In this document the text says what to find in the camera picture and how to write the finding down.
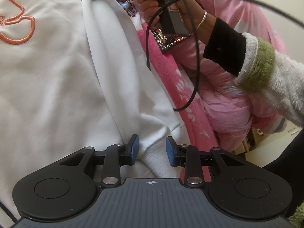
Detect pink quilted jacket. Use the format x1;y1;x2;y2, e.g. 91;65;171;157
176;0;289;152

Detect red floral blanket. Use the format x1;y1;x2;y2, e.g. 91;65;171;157
119;0;224;152

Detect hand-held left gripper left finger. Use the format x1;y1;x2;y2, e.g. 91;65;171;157
59;134;140;188

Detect silver bracelet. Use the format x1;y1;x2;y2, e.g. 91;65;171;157
193;11;208;31

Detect person's dark clothed body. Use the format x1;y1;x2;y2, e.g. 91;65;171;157
264;128;304;228

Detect white sweatshirt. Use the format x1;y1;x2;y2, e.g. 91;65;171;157
0;0;188;219

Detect person's right hand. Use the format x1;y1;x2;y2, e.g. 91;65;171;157
138;0;209;37

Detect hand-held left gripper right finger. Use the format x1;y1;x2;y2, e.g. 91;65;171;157
165;136;247;188

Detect person's right forearm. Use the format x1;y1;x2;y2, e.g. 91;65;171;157
190;11;304;130

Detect black cable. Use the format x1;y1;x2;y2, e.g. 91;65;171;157
145;0;304;72
173;0;200;112

